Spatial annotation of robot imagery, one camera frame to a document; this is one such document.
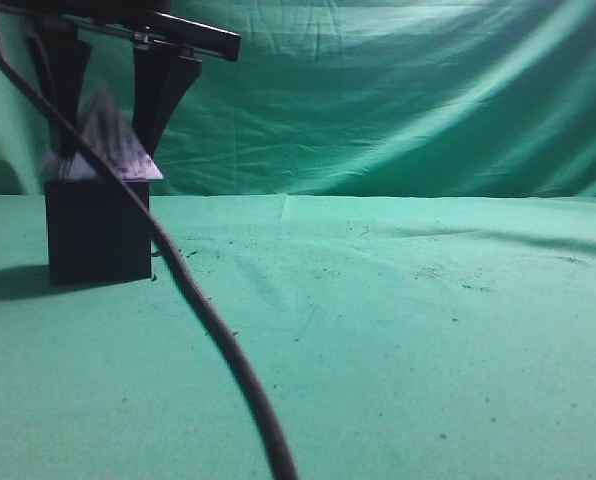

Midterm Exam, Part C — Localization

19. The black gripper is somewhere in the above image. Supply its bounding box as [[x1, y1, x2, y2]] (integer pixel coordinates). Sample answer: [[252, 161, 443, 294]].
[[0, 1, 241, 156]]

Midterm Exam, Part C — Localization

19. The white purple marbled square pyramid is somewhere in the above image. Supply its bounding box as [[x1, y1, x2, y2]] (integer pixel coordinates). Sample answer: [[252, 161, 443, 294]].
[[41, 84, 163, 181]]

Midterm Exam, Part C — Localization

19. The dark purple cube block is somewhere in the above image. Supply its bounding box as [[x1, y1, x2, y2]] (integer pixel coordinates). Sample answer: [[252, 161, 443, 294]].
[[44, 180, 152, 285]]

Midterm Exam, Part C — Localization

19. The green backdrop cloth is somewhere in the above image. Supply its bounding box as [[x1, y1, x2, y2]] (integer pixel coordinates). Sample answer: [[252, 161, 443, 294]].
[[0, 0, 596, 199]]

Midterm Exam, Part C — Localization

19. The black cable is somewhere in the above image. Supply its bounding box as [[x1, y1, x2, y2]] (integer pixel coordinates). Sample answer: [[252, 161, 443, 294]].
[[0, 0, 299, 480]]

